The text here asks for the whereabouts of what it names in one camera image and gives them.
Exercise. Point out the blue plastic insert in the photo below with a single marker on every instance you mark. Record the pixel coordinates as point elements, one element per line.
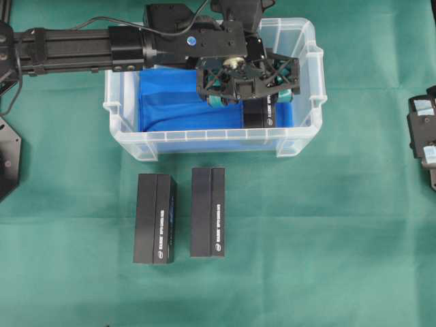
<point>168,101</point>

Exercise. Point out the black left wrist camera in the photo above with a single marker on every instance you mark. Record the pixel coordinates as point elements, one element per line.
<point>248,12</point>

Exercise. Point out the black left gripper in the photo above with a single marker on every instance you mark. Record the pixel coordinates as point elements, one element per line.
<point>258,74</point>

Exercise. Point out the green table cloth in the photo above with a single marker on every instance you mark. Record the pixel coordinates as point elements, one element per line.
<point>343,234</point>

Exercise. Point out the black box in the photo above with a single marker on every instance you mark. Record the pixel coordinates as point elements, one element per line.
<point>155,219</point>
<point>260,113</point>
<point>207,213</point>

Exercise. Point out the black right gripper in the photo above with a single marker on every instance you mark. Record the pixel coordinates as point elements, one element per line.
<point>421,124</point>

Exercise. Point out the clear plastic storage case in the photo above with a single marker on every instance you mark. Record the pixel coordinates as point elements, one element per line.
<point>297,122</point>

